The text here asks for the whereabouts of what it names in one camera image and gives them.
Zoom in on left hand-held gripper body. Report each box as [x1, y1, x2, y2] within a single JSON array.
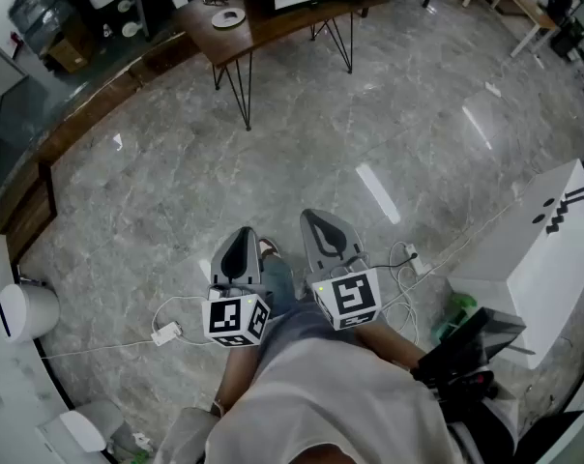
[[201, 280, 274, 349]]

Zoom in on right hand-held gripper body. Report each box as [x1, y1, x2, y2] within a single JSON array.
[[305, 256, 384, 332]]

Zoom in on white round plate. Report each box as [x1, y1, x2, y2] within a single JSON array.
[[211, 8, 248, 30]]

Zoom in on person's left forearm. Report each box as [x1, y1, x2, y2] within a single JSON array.
[[214, 343, 265, 416]]

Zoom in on person's right forearm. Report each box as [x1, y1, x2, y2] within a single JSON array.
[[354, 324, 426, 372]]

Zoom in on person's grey trousers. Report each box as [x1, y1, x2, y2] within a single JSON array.
[[258, 253, 385, 357]]

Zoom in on green plastic object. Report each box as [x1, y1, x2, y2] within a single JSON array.
[[430, 293, 478, 346]]

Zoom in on person's white shirt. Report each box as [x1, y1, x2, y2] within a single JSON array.
[[154, 335, 520, 464]]

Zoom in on white rounded appliance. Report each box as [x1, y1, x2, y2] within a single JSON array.
[[35, 398, 128, 464]]

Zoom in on white printed cabinet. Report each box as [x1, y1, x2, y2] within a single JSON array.
[[446, 159, 584, 370]]

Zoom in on white cylindrical bin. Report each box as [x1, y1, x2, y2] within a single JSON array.
[[0, 281, 61, 345]]

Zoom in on dark wooden platform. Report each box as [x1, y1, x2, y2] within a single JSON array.
[[0, 36, 204, 263]]

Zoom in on dark wooden hairpin-leg table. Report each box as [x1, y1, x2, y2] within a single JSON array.
[[174, 0, 391, 132]]

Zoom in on white curved counter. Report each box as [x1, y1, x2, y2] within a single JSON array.
[[0, 200, 75, 464]]

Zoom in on brown cardboard box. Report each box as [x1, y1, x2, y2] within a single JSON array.
[[47, 21, 99, 75]]

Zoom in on glass panel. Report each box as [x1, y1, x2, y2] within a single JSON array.
[[0, 31, 47, 203]]

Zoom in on clear water jug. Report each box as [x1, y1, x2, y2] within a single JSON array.
[[9, 0, 76, 43]]

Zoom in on white power adapter with cable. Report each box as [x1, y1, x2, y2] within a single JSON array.
[[40, 295, 217, 362]]

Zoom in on white power strip with cable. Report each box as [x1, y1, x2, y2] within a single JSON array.
[[381, 241, 433, 347]]

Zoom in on black worn recording rig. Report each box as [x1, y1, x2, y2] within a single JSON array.
[[410, 306, 529, 424]]

